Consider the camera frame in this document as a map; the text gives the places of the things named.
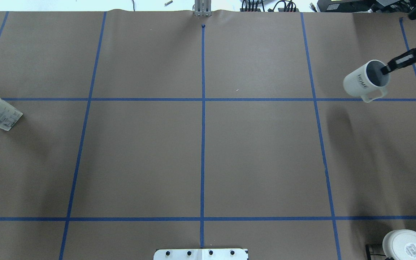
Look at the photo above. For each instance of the white HOME mug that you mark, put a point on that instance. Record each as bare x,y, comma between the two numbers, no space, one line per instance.
369,82

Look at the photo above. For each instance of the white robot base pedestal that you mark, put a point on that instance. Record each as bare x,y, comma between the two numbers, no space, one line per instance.
202,254

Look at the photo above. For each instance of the aluminium frame post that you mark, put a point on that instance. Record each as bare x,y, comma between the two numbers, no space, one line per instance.
202,8

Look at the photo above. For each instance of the black wire mug rack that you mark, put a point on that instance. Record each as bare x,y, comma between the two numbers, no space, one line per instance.
375,252

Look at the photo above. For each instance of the white mug lower rack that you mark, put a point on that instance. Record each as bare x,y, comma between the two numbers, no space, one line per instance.
400,244

